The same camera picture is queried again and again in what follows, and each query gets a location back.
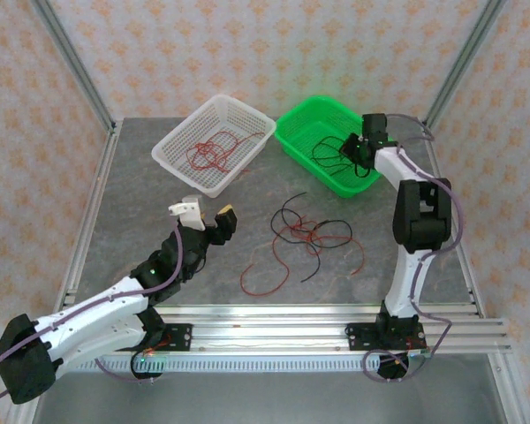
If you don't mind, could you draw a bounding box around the green plastic mesh basket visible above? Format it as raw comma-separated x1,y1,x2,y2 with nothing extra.
273,95,401,199

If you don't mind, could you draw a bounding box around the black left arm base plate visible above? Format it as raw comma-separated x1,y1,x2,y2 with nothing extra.
113,323,193,352

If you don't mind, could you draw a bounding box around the red base power wire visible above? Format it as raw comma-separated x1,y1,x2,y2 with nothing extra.
143,334,174,355
405,334,428,354

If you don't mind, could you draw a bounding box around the aluminium table side rail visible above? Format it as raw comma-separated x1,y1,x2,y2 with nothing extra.
52,122,124,320
419,118,487,320

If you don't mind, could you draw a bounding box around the aluminium frame post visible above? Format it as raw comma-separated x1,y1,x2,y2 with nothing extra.
421,0,508,134
29,0,117,134

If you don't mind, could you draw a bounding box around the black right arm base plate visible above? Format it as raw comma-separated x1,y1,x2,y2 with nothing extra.
346,323,428,352

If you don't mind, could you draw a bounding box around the thin black cable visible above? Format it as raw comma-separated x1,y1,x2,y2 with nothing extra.
270,193,323,245
312,135,351,171
299,219,354,283
326,145,368,178

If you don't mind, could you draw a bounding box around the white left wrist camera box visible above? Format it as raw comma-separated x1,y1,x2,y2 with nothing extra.
167,195,203,232

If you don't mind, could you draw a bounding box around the white slotted cable duct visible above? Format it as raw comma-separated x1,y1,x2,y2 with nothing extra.
77,355,425,373

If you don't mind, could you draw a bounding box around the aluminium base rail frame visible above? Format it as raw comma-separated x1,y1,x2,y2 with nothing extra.
28,303,512,357

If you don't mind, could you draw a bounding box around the white plastic mesh basket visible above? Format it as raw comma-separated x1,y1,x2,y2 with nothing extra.
150,93,277,199

